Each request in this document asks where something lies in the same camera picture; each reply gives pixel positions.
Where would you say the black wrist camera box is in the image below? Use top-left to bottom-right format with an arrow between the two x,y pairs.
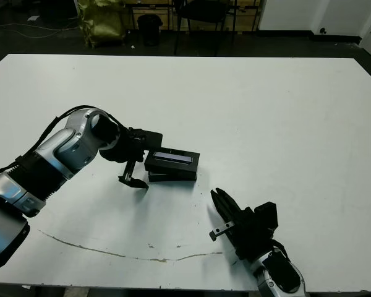
254,201 -> 279,231
137,129 -> 163,152

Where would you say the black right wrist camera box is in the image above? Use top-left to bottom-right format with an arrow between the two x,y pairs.
254,201 -> 279,231

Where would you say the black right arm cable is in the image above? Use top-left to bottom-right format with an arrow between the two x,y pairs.
270,238 -> 290,259

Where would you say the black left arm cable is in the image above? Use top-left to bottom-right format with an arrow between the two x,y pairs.
0,105 -> 96,179

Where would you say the black trash bin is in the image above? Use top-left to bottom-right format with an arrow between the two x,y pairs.
137,14 -> 163,47

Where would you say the black office chair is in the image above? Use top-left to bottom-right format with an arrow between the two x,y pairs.
173,0 -> 236,56

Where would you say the black box lid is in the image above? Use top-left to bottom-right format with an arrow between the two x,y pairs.
143,148 -> 201,174

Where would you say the black box base white insert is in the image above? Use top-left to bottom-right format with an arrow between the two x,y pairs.
148,171 -> 198,183

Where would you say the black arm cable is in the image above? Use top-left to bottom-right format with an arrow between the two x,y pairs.
0,105 -> 96,179
270,238 -> 290,259

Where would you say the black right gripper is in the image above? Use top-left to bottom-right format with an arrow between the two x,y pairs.
208,187 -> 275,260

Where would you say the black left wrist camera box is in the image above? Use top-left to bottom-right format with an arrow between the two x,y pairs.
137,129 -> 163,152

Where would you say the yellow-green plastic bag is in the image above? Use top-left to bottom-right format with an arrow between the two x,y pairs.
77,0 -> 127,47

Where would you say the thin white floor cable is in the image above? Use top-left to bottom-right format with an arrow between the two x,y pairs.
0,23 -> 81,40

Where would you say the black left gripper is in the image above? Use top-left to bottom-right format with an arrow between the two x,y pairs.
100,126 -> 150,190

